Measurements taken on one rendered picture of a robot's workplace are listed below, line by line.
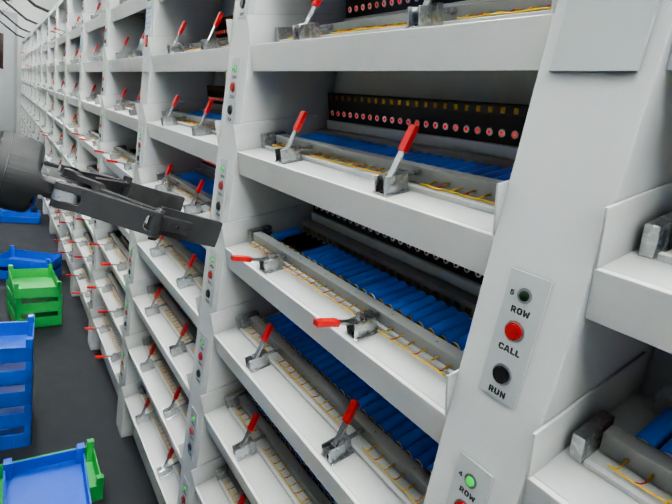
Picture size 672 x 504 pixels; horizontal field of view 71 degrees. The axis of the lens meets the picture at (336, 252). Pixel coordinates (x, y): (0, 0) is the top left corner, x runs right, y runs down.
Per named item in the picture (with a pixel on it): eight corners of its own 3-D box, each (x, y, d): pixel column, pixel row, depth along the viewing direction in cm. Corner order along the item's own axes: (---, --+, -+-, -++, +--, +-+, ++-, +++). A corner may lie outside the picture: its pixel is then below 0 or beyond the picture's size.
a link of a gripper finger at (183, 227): (144, 209, 48) (151, 216, 45) (190, 221, 51) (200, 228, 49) (139, 223, 48) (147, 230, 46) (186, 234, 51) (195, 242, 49)
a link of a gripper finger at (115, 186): (59, 203, 50) (48, 198, 50) (125, 207, 61) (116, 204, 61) (69, 167, 49) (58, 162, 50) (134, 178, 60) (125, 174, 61)
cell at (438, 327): (469, 326, 64) (435, 343, 60) (459, 320, 65) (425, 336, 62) (470, 314, 63) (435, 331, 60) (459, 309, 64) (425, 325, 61)
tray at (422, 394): (444, 449, 50) (448, 376, 47) (227, 267, 97) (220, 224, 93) (554, 376, 60) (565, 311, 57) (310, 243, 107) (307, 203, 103)
